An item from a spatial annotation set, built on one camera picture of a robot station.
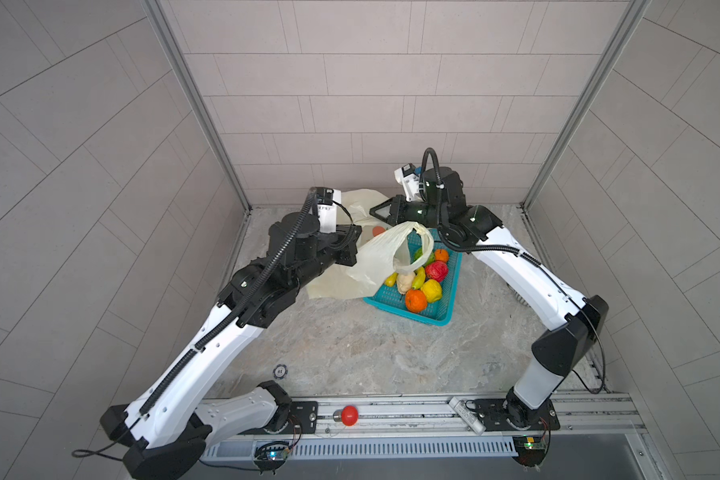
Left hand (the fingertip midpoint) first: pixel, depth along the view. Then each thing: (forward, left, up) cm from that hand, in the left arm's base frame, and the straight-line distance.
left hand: (367, 227), depth 59 cm
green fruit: (-1, -11, -6) cm, 13 cm away
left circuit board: (-36, +21, -35) cm, 54 cm away
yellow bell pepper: (+4, -19, -35) cm, 40 cm away
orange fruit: (0, -14, -34) cm, 36 cm away
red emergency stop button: (-28, +5, -36) cm, 46 cm away
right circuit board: (-34, -38, -39) cm, 64 cm away
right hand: (+9, -1, -5) cm, 10 cm away
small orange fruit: (+16, -23, -34) cm, 44 cm away
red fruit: (+10, -21, -33) cm, 41 cm away
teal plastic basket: (-1, -21, -39) cm, 44 cm away
